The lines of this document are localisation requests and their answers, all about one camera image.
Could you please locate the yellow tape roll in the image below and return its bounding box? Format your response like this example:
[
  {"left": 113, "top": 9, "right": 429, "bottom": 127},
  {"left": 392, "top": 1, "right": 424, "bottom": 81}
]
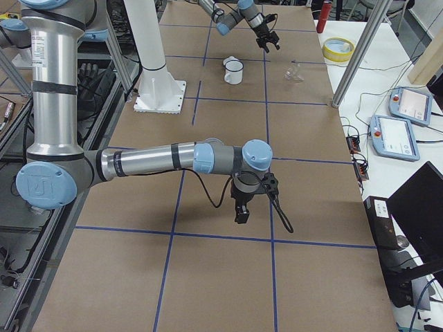
[{"left": 322, "top": 37, "right": 355, "bottom": 62}]

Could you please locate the black monitor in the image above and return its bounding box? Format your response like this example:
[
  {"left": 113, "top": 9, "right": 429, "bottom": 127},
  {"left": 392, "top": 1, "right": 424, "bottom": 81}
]
[{"left": 387, "top": 161, "right": 442, "bottom": 262}]

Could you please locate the clear plastic funnel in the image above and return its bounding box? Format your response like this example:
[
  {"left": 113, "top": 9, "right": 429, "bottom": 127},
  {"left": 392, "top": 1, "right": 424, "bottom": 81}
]
[{"left": 284, "top": 60, "right": 304, "bottom": 82}]

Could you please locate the far teach pendant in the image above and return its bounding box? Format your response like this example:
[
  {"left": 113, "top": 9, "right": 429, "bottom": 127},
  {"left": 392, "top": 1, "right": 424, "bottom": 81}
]
[{"left": 388, "top": 86, "right": 433, "bottom": 127}]

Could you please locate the orange black connector box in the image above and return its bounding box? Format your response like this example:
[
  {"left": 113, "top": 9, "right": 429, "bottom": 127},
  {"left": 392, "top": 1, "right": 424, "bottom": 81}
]
[{"left": 346, "top": 136, "right": 361, "bottom": 154}]

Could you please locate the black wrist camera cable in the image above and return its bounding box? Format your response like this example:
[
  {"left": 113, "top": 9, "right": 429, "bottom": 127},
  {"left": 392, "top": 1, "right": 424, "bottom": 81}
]
[{"left": 183, "top": 168, "right": 294, "bottom": 234}]

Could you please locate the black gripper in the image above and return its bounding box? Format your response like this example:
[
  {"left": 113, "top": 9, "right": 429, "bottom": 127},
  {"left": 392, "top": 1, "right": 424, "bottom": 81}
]
[
  {"left": 255, "top": 24, "right": 280, "bottom": 53},
  {"left": 230, "top": 186, "right": 256, "bottom": 224}
]

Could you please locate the aluminium frame post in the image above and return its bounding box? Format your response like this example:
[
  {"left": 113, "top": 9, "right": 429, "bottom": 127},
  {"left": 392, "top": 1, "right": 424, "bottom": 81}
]
[{"left": 332, "top": 0, "right": 392, "bottom": 108}]

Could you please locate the teach pendant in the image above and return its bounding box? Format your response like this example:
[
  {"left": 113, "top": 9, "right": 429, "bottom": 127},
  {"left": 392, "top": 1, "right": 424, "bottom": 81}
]
[
  {"left": 388, "top": 86, "right": 433, "bottom": 127},
  {"left": 370, "top": 115, "right": 420, "bottom": 162}
]

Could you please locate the red cylinder tube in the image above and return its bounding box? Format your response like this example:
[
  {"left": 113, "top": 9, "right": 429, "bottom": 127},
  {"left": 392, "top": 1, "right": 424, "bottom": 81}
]
[{"left": 316, "top": 0, "right": 333, "bottom": 34}]

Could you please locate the near teach pendant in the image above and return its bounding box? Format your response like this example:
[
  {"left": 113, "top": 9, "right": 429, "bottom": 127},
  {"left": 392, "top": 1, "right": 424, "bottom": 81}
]
[{"left": 370, "top": 115, "right": 420, "bottom": 162}]

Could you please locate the black computer box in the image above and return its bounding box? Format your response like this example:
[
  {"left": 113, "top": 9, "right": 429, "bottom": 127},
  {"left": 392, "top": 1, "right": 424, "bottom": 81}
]
[{"left": 364, "top": 196, "right": 410, "bottom": 250}]

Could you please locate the white mug lid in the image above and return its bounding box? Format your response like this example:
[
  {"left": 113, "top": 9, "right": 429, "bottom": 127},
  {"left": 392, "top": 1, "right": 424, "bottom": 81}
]
[{"left": 223, "top": 56, "right": 238, "bottom": 66}]

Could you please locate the white enamel mug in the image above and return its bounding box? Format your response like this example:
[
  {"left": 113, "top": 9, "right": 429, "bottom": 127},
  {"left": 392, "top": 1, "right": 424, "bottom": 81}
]
[{"left": 224, "top": 59, "right": 244, "bottom": 85}]

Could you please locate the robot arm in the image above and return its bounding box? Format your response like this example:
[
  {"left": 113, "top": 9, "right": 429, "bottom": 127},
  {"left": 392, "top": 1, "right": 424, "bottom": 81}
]
[
  {"left": 197, "top": 0, "right": 280, "bottom": 53},
  {"left": 15, "top": 1, "right": 280, "bottom": 224}
]

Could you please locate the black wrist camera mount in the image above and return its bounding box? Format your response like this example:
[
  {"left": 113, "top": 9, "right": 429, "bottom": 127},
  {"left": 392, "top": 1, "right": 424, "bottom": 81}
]
[{"left": 262, "top": 172, "right": 279, "bottom": 200}]

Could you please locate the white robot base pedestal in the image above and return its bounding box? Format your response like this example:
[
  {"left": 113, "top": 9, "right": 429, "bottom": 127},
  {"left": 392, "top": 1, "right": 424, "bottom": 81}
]
[{"left": 125, "top": 0, "right": 186, "bottom": 114}]

